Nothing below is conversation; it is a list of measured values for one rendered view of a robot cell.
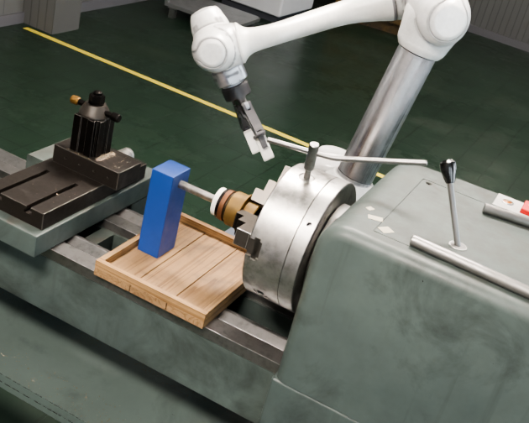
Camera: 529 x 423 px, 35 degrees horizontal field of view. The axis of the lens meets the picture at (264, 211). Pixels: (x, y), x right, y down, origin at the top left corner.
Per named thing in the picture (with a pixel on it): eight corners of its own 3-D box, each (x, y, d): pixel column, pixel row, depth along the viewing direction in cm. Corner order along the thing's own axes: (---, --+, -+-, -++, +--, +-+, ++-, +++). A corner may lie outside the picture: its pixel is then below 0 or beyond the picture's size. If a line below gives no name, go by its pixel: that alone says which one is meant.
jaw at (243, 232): (285, 226, 185) (264, 240, 175) (280, 245, 187) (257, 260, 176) (243, 206, 189) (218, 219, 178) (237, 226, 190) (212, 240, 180)
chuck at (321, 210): (339, 267, 207) (368, 160, 189) (281, 339, 183) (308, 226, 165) (327, 261, 208) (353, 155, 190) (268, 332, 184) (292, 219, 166)
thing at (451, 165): (456, 183, 163) (463, 161, 161) (452, 188, 160) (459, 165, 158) (437, 175, 164) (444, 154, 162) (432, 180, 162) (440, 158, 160)
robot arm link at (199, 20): (207, 68, 229) (204, 75, 216) (185, 14, 224) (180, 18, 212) (243, 53, 227) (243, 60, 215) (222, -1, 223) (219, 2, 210)
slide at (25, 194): (144, 177, 231) (147, 163, 229) (41, 231, 195) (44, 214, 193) (91, 154, 237) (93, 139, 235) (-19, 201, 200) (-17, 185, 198)
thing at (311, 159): (297, 190, 180) (308, 144, 174) (300, 185, 182) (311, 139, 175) (307, 192, 180) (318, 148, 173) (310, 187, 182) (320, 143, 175)
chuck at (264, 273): (327, 261, 208) (353, 155, 190) (268, 332, 184) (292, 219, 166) (295, 247, 211) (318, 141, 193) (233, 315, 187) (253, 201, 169)
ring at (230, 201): (269, 194, 193) (235, 180, 196) (251, 207, 185) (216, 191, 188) (260, 228, 197) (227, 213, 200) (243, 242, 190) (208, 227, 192)
